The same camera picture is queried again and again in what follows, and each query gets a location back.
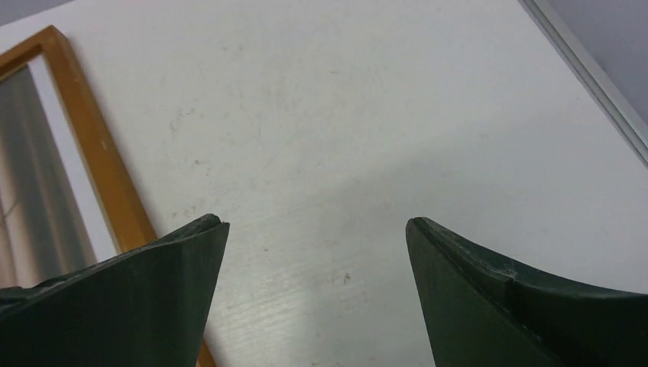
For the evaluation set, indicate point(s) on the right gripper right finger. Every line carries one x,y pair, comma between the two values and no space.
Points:
482,308

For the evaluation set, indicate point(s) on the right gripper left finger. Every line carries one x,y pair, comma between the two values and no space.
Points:
145,307

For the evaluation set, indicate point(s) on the wooden picture frame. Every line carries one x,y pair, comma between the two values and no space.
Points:
127,217

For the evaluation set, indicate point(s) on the printed plant photo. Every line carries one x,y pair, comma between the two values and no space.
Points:
52,220

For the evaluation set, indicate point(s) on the aluminium table edge rail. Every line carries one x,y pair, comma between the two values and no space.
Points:
605,45

